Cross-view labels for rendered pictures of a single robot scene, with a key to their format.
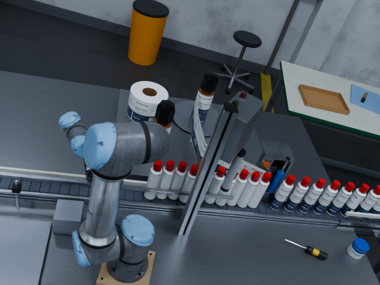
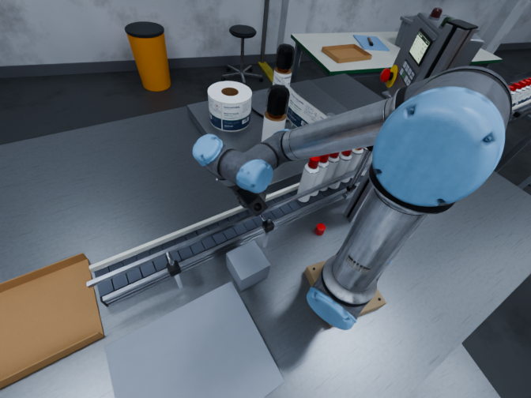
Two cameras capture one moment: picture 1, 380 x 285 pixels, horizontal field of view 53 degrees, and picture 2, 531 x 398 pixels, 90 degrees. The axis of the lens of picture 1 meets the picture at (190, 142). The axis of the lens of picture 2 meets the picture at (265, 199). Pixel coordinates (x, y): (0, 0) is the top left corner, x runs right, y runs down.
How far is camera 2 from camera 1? 0.88 m
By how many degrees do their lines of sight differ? 18
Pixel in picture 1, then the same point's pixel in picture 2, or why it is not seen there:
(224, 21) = (213, 24)
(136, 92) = (218, 96)
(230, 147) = not seen: hidden behind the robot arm
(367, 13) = not seen: outside the picture
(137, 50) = (151, 77)
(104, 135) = (486, 116)
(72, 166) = (200, 206)
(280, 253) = not seen: hidden behind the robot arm
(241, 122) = (475, 45)
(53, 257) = (262, 319)
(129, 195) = (285, 208)
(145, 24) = (147, 46)
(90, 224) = (362, 281)
